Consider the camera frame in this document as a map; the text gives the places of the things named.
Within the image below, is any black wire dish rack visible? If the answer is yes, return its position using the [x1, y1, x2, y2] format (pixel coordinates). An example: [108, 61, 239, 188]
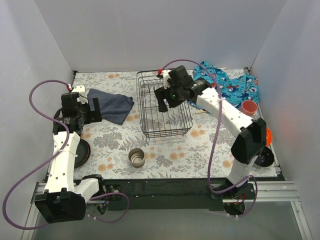
[136, 71, 193, 139]

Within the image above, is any steel cup brown band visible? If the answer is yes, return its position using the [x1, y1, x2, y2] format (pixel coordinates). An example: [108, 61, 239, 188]
[128, 148, 145, 168]

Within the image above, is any pink plastic cup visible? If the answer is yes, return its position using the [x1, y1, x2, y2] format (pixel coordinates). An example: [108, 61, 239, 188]
[240, 100, 258, 117]

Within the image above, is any black bowl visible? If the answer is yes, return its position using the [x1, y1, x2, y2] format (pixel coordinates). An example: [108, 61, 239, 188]
[254, 147, 275, 168]

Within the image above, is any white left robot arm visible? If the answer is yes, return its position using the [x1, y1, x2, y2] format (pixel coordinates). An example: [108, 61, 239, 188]
[34, 89, 107, 224]

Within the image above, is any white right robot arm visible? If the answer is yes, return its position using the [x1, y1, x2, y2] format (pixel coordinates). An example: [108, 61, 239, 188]
[154, 65, 267, 199]

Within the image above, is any dark blue folded towel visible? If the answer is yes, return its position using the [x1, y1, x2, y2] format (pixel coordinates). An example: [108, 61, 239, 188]
[87, 88, 135, 125]

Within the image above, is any floral patterned table mat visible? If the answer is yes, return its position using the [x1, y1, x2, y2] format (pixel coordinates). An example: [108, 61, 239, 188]
[73, 71, 235, 180]

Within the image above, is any blue fish print cloth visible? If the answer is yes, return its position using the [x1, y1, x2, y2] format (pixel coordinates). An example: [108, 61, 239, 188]
[201, 61, 259, 109]

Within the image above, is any orange plastic plate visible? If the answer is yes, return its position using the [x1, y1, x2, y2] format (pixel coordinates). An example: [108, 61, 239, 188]
[265, 127, 273, 147]

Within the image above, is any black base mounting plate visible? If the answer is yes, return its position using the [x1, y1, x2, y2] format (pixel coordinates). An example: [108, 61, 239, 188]
[102, 178, 255, 211]

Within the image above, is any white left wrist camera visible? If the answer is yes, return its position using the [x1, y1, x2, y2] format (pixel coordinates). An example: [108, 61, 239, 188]
[67, 84, 89, 105]

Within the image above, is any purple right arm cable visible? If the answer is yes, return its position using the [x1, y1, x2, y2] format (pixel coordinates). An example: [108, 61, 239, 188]
[159, 59, 258, 219]

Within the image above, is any aluminium frame rail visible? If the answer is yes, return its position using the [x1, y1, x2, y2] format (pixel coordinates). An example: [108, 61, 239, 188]
[22, 181, 312, 240]

